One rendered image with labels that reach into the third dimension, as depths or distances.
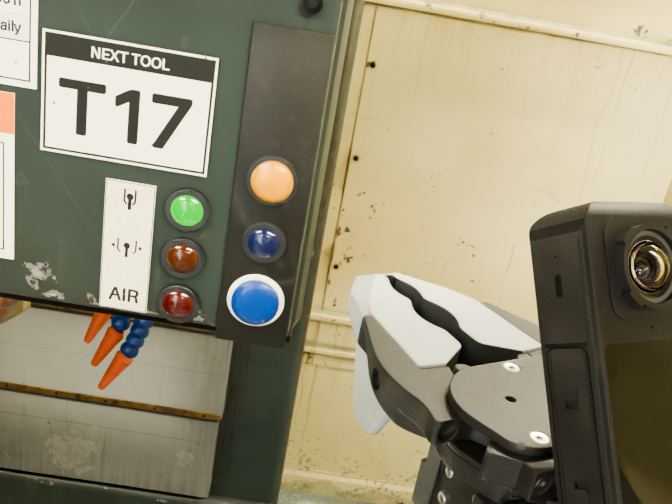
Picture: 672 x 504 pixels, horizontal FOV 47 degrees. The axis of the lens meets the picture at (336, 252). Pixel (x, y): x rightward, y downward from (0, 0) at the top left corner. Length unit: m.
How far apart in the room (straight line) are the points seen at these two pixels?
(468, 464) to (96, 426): 1.17
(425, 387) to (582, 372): 0.06
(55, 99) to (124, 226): 0.08
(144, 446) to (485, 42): 0.94
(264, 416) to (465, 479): 1.11
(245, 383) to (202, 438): 0.12
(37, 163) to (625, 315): 0.36
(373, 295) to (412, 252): 1.27
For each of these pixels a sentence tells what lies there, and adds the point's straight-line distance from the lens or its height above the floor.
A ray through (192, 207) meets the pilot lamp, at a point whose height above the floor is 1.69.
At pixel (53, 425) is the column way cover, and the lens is 1.43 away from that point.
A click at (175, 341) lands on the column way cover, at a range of 1.27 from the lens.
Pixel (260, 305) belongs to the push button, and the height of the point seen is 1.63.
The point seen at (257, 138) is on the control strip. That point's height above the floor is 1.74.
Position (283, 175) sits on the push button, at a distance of 0.46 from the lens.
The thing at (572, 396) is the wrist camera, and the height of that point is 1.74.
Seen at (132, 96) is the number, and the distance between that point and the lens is 0.47.
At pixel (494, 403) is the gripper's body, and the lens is 0.27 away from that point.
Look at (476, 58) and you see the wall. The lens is 1.51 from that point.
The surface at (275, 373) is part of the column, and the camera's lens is 1.32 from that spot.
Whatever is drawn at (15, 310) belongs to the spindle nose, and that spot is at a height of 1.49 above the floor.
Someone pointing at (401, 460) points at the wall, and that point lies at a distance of 1.87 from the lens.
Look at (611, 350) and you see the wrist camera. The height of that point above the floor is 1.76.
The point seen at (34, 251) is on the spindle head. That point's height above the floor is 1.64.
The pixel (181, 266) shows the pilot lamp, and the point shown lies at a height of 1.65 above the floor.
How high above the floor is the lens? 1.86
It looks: 23 degrees down
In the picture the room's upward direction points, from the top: 10 degrees clockwise
